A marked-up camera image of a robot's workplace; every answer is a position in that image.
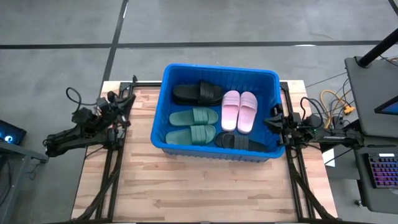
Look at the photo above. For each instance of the black device with glowing light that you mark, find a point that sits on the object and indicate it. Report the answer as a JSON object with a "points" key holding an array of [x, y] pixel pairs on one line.
{"points": [[14, 132]]}

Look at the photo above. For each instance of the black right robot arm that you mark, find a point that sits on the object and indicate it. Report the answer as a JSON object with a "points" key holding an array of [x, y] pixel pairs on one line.
{"points": [[342, 137]]}

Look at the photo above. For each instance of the pink slide sandal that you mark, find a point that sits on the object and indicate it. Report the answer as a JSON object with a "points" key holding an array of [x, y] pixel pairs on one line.
{"points": [[247, 113], [230, 112]]}

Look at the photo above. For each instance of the blue plastic bin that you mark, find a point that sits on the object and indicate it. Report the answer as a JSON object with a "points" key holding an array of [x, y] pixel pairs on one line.
{"points": [[267, 90]]}

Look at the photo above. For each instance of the grey metal stand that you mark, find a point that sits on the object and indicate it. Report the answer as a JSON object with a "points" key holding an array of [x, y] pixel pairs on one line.
{"points": [[12, 174]]}

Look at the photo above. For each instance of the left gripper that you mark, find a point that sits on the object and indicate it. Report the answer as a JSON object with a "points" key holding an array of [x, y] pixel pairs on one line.
{"points": [[109, 113]]}

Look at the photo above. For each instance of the computer monitor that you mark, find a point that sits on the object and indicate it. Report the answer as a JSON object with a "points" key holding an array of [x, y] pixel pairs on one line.
{"points": [[390, 107]]}

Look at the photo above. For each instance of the dark grey desk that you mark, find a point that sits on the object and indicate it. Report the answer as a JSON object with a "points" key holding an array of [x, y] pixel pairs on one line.
{"points": [[367, 93]]}

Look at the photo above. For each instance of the backlit black keyboard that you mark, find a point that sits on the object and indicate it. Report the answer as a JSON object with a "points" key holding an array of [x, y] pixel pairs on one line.
{"points": [[385, 171]]}

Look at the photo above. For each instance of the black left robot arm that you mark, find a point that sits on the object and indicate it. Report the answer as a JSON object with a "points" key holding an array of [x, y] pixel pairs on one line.
{"points": [[71, 140]]}

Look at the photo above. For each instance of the white paper sheet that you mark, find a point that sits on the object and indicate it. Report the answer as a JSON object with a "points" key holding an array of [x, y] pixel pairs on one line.
{"points": [[328, 158]]}

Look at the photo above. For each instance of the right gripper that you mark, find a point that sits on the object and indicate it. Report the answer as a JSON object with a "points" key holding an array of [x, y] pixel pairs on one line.
{"points": [[297, 127]]}

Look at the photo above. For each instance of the black pole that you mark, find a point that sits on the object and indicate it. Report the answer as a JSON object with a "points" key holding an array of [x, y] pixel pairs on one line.
{"points": [[377, 48]]}

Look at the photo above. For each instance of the green slide sandal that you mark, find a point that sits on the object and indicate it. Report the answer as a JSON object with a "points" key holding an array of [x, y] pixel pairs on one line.
{"points": [[192, 116], [189, 135]]}

